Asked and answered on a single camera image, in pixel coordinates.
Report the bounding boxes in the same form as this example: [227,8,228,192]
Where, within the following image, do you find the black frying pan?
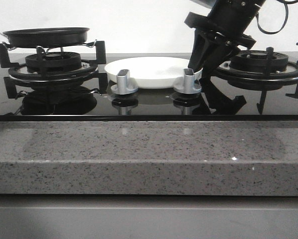
[3,27,90,48]

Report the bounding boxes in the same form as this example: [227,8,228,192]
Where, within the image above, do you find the white round plate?
[105,57,201,89]

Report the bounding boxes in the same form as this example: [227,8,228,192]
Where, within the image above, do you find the grey cabinet drawer front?
[0,195,298,239]

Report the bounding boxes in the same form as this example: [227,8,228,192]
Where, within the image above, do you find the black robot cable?
[255,0,298,35]

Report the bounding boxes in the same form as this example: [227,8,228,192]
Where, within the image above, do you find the silver right stove knob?
[173,68,202,95]

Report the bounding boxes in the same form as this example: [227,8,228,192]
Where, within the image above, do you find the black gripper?
[184,0,264,79]

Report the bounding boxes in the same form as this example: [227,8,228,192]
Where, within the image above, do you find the black left pan support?
[0,40,106,99]

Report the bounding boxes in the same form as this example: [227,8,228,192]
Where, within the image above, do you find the black right gas burner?
[214,50,298,85]

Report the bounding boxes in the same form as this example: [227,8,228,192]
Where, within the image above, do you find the silver left stove knob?
[111,69,138,95]

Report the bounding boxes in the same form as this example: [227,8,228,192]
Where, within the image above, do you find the black pan support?
[0,40,106,99]
[200,47,298,115]

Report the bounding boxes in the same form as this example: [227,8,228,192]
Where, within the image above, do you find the black glass cooktop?
[0,66,298,121]

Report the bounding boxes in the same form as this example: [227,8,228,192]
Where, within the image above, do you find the silver stove knob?
[111,69,138,95]
[173,68,202,95]

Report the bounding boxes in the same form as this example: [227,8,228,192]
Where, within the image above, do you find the black right pan support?
[200,47,298,115]

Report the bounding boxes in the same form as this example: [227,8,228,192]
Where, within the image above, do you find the black gas burner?
[214,50,298,85]
[8,52,98,87]

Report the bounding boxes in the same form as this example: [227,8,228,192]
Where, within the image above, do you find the black left gas burner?
[8,52,98,87]

